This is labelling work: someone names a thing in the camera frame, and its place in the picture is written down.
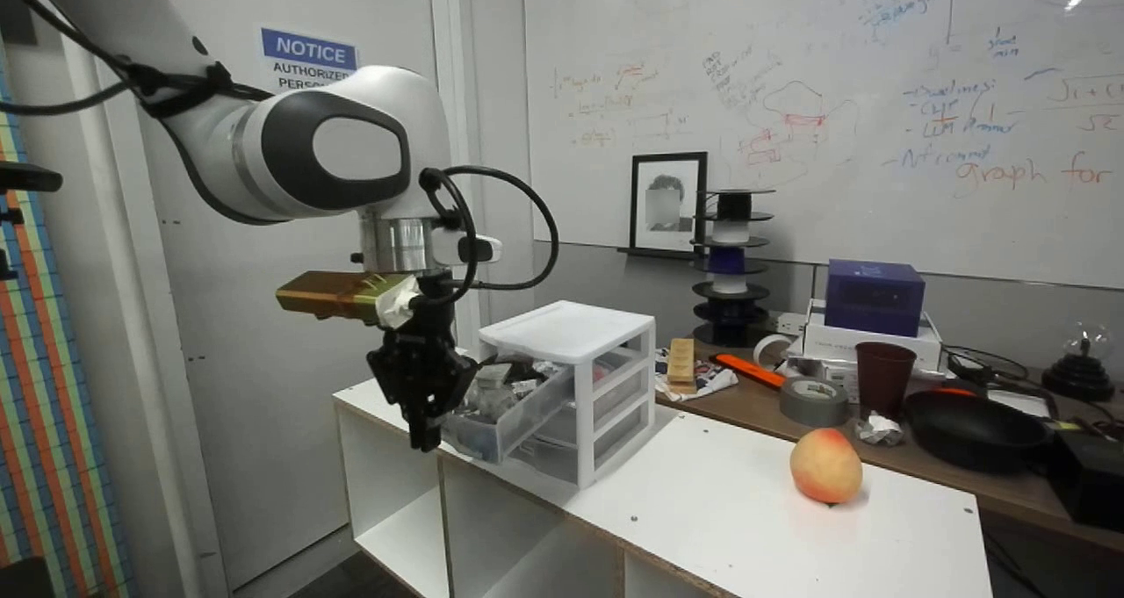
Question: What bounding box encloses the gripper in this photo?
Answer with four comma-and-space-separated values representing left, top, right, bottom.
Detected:
366, 292, 480, 452

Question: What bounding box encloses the clear plastic drawer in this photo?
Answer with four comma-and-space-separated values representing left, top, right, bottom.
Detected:
562, 371, 652, 448
514, 409, 654, 486
442, 356, 582, 466

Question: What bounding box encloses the white plastic drawer unit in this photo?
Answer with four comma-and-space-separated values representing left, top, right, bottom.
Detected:
442, 299, 659, 491

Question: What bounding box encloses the heap of small parts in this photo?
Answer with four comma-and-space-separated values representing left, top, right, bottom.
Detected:
464, 356, 573, 425

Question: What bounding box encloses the grey door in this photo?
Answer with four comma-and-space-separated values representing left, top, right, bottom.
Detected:
105, 0, 443, 592

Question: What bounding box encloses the stack of wooden blocks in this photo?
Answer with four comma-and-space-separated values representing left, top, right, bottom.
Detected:
666, 337, 698, 396

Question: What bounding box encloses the printed paper sheet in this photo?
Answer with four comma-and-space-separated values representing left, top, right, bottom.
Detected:
653, 347, 741, 404

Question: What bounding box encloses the black framed picture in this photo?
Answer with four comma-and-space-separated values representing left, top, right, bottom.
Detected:
627, 150, 710, 255

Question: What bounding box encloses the orange utility knife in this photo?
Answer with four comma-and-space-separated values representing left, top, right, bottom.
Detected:
709, 351, 788, 391

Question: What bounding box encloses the stack of filament spools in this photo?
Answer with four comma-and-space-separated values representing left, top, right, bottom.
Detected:
689, 187, 778, 349

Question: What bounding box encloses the blue and white notice sign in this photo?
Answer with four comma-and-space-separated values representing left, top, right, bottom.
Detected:
259, 25, 360, 92

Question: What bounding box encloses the white tape roll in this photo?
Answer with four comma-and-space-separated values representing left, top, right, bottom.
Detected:
753, 332, 796, 371

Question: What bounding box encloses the colourful grid panel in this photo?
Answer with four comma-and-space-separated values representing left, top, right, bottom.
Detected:
0, 45, 138, 598

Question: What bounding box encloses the peach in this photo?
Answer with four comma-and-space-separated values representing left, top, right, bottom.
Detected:
789, 428, 865, 506

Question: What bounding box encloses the white flat box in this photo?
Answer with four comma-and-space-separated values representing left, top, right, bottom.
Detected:
801, 299, 944, 373

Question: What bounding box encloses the dark blue box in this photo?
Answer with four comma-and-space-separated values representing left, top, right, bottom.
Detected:
823, 258, 927, 339

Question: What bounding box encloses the crumpled white paper ball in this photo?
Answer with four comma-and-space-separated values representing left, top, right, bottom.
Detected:
855, 411, 906, 448

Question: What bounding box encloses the maroon plastic cup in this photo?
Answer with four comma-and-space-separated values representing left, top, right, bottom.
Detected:
854, 341, 919, 421

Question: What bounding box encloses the whiteboard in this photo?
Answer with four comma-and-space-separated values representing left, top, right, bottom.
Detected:
522, 0, 1124, 291

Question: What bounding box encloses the wooden desk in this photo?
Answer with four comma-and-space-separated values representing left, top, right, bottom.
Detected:
653, 349, 1124, 557

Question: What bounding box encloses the black frying pan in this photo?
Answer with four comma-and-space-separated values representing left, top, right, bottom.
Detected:
904, 387, 1056, 475

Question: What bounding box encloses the plasma globe lamp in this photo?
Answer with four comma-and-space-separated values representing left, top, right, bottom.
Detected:
1041, 321, 1117, 403

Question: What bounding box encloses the black box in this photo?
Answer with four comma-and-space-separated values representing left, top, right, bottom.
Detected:
1048, 426, 1124, 534

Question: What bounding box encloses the grey duct tape roll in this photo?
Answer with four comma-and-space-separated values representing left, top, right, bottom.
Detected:
778, 376, 851, 429

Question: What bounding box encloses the camera on mount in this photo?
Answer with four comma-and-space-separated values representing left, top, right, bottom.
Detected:
0, 162, 65, 283

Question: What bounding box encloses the black cable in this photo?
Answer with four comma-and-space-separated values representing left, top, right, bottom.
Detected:
943, 344, 1062, 399

